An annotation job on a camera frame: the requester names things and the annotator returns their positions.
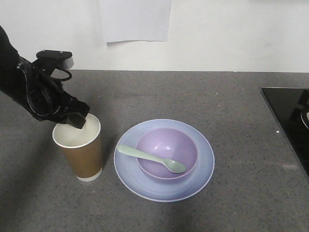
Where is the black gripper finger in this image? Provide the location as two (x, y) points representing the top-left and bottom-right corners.
(69, 97), (90, 116)
(67, 113), (86, 128)

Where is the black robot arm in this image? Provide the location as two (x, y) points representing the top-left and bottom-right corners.
(0, 29), (90, 129)

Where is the purple plastic bowl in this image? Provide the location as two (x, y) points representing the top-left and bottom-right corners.
(135, 128), (198, 184)

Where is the brown paper cup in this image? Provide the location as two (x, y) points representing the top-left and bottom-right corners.
(52, 114), (103, 182)

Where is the mint green plastic spoon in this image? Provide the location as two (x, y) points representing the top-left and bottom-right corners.
(117, 145), (186, 174)

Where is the black gas stove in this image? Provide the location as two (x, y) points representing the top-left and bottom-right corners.
(262, 87), (309, 173)

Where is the white paper sheet on wall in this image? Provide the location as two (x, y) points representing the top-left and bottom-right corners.
(100, 0), (171, 43)

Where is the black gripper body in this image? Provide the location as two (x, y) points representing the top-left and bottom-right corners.
(16, 50), (74, 123)

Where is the light blue plate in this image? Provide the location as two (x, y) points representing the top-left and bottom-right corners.
(114, 119), (215, 203)

